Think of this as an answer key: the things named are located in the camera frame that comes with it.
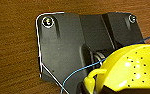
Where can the yellow bowl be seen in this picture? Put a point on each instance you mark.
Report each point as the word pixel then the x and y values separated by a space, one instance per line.
pixel 134 70

